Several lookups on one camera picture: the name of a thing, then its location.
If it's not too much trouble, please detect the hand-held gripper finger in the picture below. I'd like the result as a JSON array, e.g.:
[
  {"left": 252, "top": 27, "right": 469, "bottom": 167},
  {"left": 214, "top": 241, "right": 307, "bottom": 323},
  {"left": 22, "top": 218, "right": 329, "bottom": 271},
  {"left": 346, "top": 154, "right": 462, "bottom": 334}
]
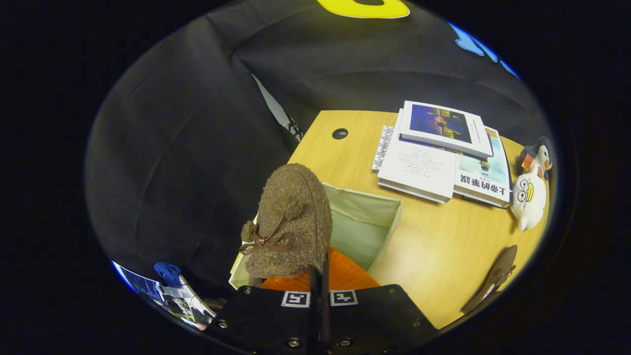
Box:
[
  {"left": 321, "top": 247, "right": 439, "bottom": 355},
  {"left": 205, "top": 266, "right": 318, "bottom": 355}
]

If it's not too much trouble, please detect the beige fabric storage box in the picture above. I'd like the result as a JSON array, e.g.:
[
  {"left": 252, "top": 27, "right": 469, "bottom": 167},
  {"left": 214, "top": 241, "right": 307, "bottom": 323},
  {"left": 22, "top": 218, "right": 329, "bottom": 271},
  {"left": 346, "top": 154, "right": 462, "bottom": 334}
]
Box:
[{"left": 229, "top": 182, "right": 402, "bottom": 289}]

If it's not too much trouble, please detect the brown fuzzy shoe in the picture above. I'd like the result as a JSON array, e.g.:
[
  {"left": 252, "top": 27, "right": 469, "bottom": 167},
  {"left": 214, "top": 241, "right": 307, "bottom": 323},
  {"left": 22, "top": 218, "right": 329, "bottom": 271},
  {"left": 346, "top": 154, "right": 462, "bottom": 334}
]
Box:
[
  {"left": 239, "top": 164, "right": 333, "bottom": 287},
  {"left": 461, "top": 245, "right": 518, "bottom": 314}
]

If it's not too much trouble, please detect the blue crumpled object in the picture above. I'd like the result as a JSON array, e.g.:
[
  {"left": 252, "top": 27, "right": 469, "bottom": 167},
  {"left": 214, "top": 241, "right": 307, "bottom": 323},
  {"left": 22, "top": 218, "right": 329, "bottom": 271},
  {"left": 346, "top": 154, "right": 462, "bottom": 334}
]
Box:
[{"left": 154, "top": 262, "right": 183, "bottom": 287}]

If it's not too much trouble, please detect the white text-covered book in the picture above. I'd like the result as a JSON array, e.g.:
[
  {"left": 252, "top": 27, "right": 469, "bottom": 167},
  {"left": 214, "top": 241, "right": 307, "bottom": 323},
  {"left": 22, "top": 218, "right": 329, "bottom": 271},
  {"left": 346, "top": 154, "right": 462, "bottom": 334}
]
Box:
[{"left": 377, "top": 109, "right": 458, "bottom": 204}]

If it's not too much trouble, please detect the black white patterned booklet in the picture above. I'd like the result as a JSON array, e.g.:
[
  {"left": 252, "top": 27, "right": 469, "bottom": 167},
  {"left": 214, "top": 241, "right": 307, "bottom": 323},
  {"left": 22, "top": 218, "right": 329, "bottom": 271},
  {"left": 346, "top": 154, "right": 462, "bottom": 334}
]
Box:
[{"left": 372, "top": 126, "right": 395, "bottom": 173}]

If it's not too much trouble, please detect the computer screen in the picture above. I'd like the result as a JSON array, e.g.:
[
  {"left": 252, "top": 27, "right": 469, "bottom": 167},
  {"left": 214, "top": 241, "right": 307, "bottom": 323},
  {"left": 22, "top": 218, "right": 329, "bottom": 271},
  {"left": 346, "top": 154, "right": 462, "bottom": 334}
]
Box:
[{"left": 113, "top": 261, "right": 163, "bottom": 301}]

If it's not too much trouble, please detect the white duck plush toy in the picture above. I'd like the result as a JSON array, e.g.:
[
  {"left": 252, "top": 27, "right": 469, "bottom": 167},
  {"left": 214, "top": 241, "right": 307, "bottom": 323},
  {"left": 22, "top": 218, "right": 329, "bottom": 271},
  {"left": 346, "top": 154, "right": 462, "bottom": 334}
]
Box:
[{"left": 510, "top": 165, "right": 548, "bottom": 232}]

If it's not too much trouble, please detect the grey penguin plush toy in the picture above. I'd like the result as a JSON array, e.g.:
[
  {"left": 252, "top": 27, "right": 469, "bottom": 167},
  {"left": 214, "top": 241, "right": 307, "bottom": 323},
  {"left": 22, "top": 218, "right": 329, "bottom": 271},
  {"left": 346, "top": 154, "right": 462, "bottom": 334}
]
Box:
[{"left": 518, "top": 137, "right": 554, "bottom": 180}]

